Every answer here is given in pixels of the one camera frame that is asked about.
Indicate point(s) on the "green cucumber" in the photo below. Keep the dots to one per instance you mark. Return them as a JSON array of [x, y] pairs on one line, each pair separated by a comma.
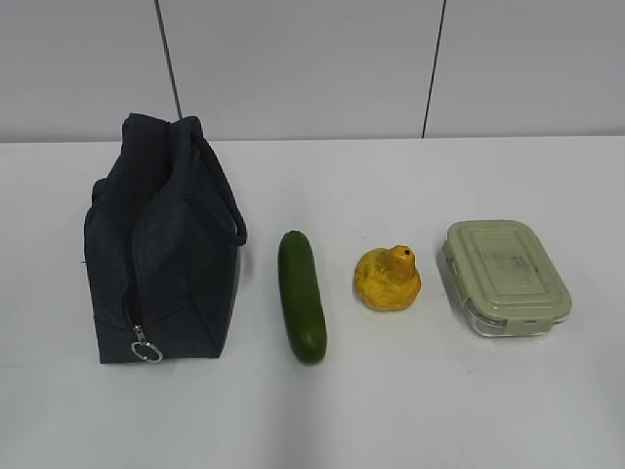
[[300, 298]]

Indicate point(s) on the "yellow wrinkled squash toy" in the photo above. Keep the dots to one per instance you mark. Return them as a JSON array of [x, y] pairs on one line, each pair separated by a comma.
[[387, 279]]

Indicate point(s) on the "dark blue lunch bag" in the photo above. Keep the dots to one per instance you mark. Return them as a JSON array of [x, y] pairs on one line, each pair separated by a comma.
[[161, 246]]

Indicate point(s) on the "green lidded glass container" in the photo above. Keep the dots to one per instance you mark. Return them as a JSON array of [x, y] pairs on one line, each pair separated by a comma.
[[505, 280]]

